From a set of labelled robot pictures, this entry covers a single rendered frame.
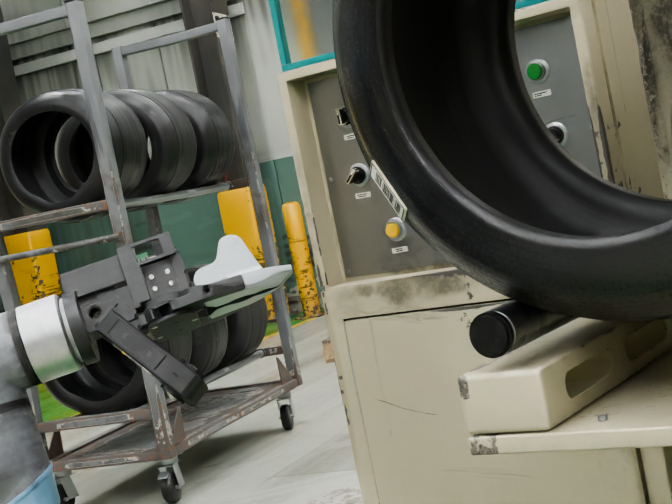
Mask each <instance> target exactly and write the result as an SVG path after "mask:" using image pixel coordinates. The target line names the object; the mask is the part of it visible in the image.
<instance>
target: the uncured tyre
mask: <svg viewBox="0 0 672 504"><path fill-rule="evenodd" d="M515 3H516V0H333V43H334V53H335V62H336V69H337V74H338V80H339V85H340V89H341V94H342V98H343V102H344V105H345V109H346V112H347V115H348V119H349V122H350V125H351V127H352V130H353V133H354V135H355V138H356V140H357V143H358V145H359V147H360V150H361V152H362V154H363V156H364V158H365V160H366V162H367V164H368V166H369V168H370V167H371V161H372V160H374V161H375V163H376V164H377V166H378V167H379V169H380V170H381V172H382V173H383V174H384V176H385V177H386V179H387V180H388V182H389V183H390V184H391V186H392V187H393V189H394V190H395V192H396V193H397V195H398V196H399V197H400V199H401V200H402V202H403V203H404V205H405V206H406V207H407V213H406V217H405V221H406V222H407V224H408V225H409V226H410V227H411V228H412V229H413V230H414V231H415V232H416V233H417V234H418V235H419V237H420V238H421V239H422V240H424V241H425V242H426V243H427V244H428V245H429V246H430V247H431V248H432V249H433V250H434V251H435V252H437V253H438V254H439V255H440V256H441V257H443V258H444V259H445V260H446V261H448V262H449V263H450V264H452V265H453V266H454V267H456V268H457V269H458V270H460V271H461V272H463V273H464V274H466V275H467V276H469V277H471V278H472V279H474V280H475V281H477V282H479V283H481V284H482V285H484V286H486V287H488V288H490V289H492V290H494V291H496V292H498V293H500V294H502V295H504V296H507V297H509V298H511V299H514V300H516V301H519V302H522V303H524V304H527V305H530V306H533V307H537V308H540V309H544V310H547V311H551V312H556V313H560V314H565V315H570V316H576V317H581V318H587V319H595V320H605V321H646V320H641V319H650V318H658V317H664V316H670V315H672V199H665V198H658V197H653V196H648V195H644V194H640V193H637V192H634V191H631V190H628V189H625V188H623V187H620V186H618V185H616V184H614V183H611V182H609V181H607V180H606V179H604V178H602V177H600V176H599V175H597V174H595V173H594V172H592V171H591V170H589V169H588V168H586V167H585V166H584V165H582V164H581V163H580V162H579V161H578V160H576V159H575V158H574V157H573V156H572V155H571V154H570V153H569V152H568V151H567V150H566V149H565V148H564V147H563V146H562V145H561V144H560V143H559V142H558V141H557V140H556V138H555V137H554V136H553V135H552V133H551V132H550V131H549V129H548V128H547V127H546V125H545V124H544V122H543V121H542V119H541V117H540V116H539V114H538V112H537V110H536V108H535V107H534V105H533V103H532V100H531V98H530V96H529V94H528V91H527V89H526V86H525V83H524V80H523V77H522V73H521V70H520V66H519V61H518V56H517V50H516V42H515Z"/></svg>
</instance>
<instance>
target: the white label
mask: <svg viewBox="0 0 672 504"><path fill-rule="evenodd" d="M370 176H371V178H372V179H373V180H374V182H375V183H376V185H377V186H378V188H379V189H380V191H381V192H382V193H383V195H384V196H385V198H386V199H387V201H388V202H389V204H390V205H391V206H392V208H393V209H394V211H395V212H396V214H397V215H398V217H399V218H400V219H401V221H402V222H404V221H405V217H406V213H407V207H406V206H405V205H404V203H403V202H402V200H401V199H400V197H399V196H398V195H397V193H396V192H395V190H394V189H393V187H392V186H391V184H390V183H389V182H388V180H387V179H386V177H385V176H384V174H383V173H382V172H381V170H380V169H379V167H378V166H377V164H376V163H375V161H374V160H372V161H371V167H370Z"/></svg>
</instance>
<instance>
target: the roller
mask: <svg viewBox="0 0 672 504"><path fill-rule="evenodd" d="M577 318H579V317H576V316H570V315H565V314H560V313H556V312H551V311H547V310H544V309H540V308H537V307H533V306H530V305H527V304H524V303H522V302H519V301H516V300H514V299H513V300H511V301H508V302H506V303H504V304H501V305H499V306H496V307H494V308H492V309H489V310H487V311H485V312H483V313H481V314H479V315H478V316H476V317H475V318H474V319H473V321H472V322H471V325H470V328H469V337H470V341H471V344H472V346H473V347H474V349H475V350H476V351H477V352H478V353H479V354H481V355H482V356H484V357H487V358H498V357H501V356H504V355H506V354H508V353H510V352H512V351H514V350H516V349H518V348H520V347H522V346H524V345H526V344H528V343H530V342H532V341H534V340H536V339H538V338H540V337H542V336H544V335H546V334H548V333H550V332H551V331H553V330H555V329H557V328H559V327H561V326H563V325H565V324H567V323H569V322H571V321H573V320H575V319H577Z"/></svg>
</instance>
